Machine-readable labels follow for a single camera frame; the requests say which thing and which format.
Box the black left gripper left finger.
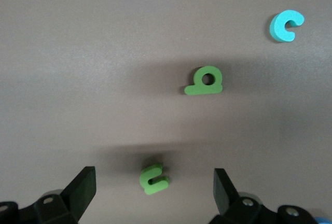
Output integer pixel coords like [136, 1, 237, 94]
[33, 166, 97, 224]

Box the green foam letter b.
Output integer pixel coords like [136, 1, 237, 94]
[184, 65, 224, 96]

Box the teal foam letter C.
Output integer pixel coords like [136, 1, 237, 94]
[269, 10, 305, 43]

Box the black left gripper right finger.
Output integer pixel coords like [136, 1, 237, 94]
[210, 168, 262, 224]

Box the brown table cover sheet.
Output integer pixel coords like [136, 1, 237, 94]
[0, 0, 332, 224]

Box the green foam letter u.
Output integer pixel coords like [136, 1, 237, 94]
[139, 163, 171, 195]

